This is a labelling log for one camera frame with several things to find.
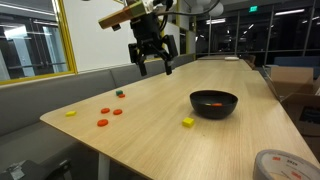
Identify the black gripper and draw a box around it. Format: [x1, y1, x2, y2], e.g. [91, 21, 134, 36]
[127, 13, 179, 77]

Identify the yellow cube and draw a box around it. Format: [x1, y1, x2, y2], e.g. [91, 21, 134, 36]
[181, 117, 196, 129]

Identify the black bowl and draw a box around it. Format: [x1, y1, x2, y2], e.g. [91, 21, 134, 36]
[189, 90, 239, 120]

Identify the light wood table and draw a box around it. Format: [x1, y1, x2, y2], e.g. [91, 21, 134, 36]
[178, 54, 253, 72]

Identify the ceiling light strip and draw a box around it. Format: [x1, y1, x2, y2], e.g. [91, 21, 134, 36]
[205, 18, 227, 26]
[274, 8, 306, 17]

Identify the white table leg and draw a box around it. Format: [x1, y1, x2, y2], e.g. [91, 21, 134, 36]
[97, 152, 111, 180]

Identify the grey bench sofa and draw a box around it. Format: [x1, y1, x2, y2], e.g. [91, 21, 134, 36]
[0, 53, 196, 180]

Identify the open cardboard box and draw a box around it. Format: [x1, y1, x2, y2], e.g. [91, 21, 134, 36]
[263, 64, 316, 101]
[279, 77, 320, 138]

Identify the blue sofa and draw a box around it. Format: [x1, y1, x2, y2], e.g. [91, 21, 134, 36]
[273, 55, 320, 79]

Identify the grey tape roll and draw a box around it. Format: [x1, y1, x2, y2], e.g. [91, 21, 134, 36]
[252, 148, 320, 180]

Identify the black item in box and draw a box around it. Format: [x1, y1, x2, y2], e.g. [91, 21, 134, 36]
[298, 105, 320, 126]

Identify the black equipment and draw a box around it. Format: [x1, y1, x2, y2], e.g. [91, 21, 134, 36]
[0, 159, 73, 180]

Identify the wooden mount plate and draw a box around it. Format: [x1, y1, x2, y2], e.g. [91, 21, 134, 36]
[97, 0, 148, 30]

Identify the yellow window frame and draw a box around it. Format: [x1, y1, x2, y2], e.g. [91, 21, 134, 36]
[0, 0, 78, 86]

